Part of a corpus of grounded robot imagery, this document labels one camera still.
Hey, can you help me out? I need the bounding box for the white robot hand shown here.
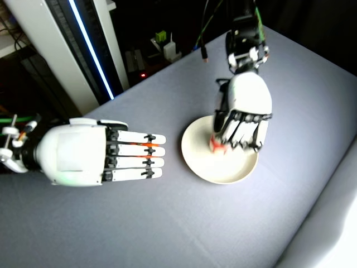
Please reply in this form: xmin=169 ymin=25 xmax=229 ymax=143
xmin=36 ymin=117 xmax=167 ymax=187
xmin=213 ymin=71 xmax=273 ymax=153

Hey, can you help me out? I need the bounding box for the toy strawberry cake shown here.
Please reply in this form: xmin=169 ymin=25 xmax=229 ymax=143
xmin=209 ymin=133 xmax=234 ymax=154

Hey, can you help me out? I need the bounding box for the round cream plate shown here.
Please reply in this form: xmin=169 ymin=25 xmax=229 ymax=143
xmin=180 ymin=116 xmax=259 ymax=185

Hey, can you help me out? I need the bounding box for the small white bottle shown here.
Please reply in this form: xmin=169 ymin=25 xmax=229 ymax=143
xmin=163 ymin=32 xmax=182 ymax=63

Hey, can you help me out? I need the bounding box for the white column with light strip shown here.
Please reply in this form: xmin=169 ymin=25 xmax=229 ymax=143
xmin=4 ymin=0 xmax=131 ymax=116

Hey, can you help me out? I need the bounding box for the grey table cloth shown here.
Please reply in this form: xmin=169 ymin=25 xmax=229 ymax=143
xmin=0 ymin=26 xmax=357 ymax=268

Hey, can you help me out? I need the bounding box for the hanging cable with plug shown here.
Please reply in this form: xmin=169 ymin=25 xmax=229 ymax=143
xmin=194 ymin=0 xmax=225 ymax=63

